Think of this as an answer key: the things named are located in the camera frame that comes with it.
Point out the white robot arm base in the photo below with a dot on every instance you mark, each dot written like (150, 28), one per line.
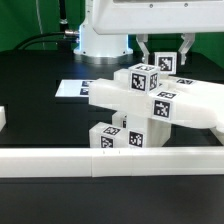
(100, 49)

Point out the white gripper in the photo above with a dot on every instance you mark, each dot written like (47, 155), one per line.
(144, 17)

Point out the white tagged nut cube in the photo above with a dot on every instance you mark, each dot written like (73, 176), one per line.
(166, 61)
(144, 77)

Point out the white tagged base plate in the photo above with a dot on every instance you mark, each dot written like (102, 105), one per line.
(73, 88)

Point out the white chair back frame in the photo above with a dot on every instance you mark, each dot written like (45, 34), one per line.
(180, 101)

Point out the white chair seat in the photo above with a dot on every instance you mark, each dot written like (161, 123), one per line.
(146, 132)

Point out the white U-shaped fence wall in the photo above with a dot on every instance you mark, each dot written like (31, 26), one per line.
(53, 144)

